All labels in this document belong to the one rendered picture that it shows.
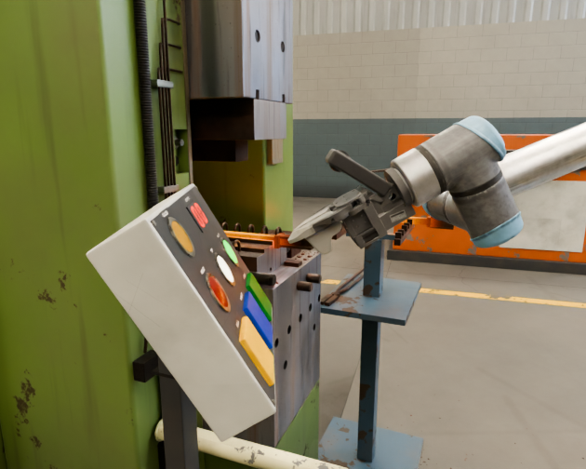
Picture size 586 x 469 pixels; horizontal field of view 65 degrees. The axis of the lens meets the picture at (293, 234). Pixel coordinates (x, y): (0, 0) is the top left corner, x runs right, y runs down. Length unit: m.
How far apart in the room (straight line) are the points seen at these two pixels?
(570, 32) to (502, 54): 1.00
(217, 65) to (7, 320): 0.76
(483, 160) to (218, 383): 0.52
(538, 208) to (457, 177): 4.02
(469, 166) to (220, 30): 0.62
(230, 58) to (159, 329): 0.70
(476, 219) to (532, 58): 8.11
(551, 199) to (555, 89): 4.32
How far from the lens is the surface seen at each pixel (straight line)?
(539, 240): 4.86
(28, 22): 1.07
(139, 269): 0.53
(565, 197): 4.83
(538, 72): 8.89
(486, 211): 0.82
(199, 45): 1.14
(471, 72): 8.77
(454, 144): 0.78
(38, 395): 1.29
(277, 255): 1.28
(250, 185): 1.52
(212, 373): 0.57
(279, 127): 1.25
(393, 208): 0.78
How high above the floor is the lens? 1.29
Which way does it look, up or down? 13 degrees down
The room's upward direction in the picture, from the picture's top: straight up
